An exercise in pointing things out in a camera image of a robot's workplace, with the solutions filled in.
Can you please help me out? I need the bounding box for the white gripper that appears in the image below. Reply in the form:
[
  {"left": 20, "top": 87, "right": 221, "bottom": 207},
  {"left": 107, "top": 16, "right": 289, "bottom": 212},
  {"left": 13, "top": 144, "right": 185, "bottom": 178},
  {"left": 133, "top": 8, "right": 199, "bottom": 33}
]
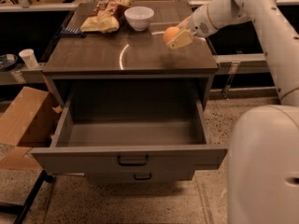
[{"left": 165, "top": 5, "right": 215, "bottom": 49}]

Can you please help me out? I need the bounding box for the orange fruit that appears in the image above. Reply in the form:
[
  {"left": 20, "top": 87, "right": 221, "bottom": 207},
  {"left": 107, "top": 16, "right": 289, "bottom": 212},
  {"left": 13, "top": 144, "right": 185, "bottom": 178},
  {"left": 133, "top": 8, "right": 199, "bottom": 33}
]
[{"left": 163, "top": 27, "right": 179, "bottom": 43}]

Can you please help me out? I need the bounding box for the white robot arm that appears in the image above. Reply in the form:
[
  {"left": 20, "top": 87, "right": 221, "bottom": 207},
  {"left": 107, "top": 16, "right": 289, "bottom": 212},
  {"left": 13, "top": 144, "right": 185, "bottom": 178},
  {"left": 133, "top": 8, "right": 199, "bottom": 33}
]
[{"left": 164, "top": 0, "right": 299, "bottom": 224}]

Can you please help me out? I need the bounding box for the grey drawer cabinet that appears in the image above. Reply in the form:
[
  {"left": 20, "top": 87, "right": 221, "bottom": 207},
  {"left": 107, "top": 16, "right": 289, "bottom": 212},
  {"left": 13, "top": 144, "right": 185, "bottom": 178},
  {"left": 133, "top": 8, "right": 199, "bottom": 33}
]
[{"left": 43, "top": 1, "right": 219, "bottom": 104}]

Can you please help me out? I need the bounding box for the open grey top drawer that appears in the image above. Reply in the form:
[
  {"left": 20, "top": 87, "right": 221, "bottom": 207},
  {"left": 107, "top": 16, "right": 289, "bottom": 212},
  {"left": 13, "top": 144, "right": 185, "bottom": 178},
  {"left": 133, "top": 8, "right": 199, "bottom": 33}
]
[{"left": 32, "top": 79, "right": 227, "bottom": 175}]

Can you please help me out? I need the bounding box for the white ceramic bowl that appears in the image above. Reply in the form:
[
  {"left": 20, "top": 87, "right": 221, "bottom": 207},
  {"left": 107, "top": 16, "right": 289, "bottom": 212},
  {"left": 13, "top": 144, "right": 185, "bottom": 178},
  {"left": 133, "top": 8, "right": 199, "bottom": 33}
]
[{"left": 124, "top": 7, "right": 154, "bottom": 31}]

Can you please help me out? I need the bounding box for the yellow chip bag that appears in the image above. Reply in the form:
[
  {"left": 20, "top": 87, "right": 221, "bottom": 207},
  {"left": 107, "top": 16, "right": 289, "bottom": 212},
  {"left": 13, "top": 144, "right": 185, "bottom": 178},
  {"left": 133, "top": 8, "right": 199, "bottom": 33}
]
[{"left": 80, "top": 0, "right": 131, "bottom": 33}]

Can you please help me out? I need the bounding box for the dark blue ridged object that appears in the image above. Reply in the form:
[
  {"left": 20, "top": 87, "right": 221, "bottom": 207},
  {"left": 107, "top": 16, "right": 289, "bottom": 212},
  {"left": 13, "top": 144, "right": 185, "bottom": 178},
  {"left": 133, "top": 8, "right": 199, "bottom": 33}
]
[{"left": 59, "top": 28, "right": 87, "bottom": 37}]

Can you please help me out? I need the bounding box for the white paper cup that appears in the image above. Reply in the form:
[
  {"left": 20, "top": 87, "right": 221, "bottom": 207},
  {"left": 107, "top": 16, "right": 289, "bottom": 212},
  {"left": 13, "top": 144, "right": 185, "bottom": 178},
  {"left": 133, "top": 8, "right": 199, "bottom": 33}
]
[{"left": 19, "top": 49, "right": 38, "bottom": 69}]

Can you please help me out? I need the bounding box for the dark round dish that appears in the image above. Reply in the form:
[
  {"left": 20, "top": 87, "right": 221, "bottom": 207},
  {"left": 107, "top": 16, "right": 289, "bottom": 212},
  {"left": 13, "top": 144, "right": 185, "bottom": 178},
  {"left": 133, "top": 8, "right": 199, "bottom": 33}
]
[{"left": 0, "top": 54, "right": 18, "bottom": 72}]

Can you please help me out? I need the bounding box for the brown cardboard box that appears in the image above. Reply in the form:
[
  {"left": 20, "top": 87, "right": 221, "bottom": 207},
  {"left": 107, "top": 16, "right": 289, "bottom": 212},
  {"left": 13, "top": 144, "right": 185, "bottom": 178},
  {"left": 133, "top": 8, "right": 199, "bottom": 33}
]
[{"left": 0, "top": 87, "right": 62, "bottom": 171}]

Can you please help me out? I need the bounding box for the black metal floor stand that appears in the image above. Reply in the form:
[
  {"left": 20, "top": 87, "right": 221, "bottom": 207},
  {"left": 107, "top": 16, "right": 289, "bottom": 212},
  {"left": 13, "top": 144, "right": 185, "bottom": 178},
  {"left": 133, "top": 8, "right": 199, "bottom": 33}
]
[{"left": 0, "top": 171, "right": 54, "bottom": 224}]

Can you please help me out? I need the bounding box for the grey metal shelf rail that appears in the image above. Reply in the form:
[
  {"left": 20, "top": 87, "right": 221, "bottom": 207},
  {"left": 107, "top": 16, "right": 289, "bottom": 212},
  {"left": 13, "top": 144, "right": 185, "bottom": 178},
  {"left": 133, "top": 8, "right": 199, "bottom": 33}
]
[{"left": 214, "top": 53, "right": 269, "bottom": 75}]

